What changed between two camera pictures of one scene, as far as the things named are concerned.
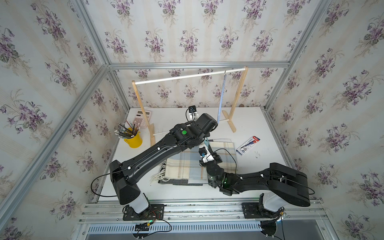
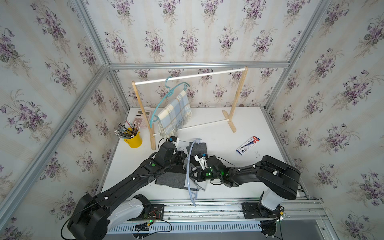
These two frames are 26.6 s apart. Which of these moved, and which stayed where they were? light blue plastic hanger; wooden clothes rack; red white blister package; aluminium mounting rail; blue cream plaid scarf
Moved: light blue plastic hanger; blue cream plaid scarf
Stayed: red white blister package; aluminium mounting rail; wooden clothes rack
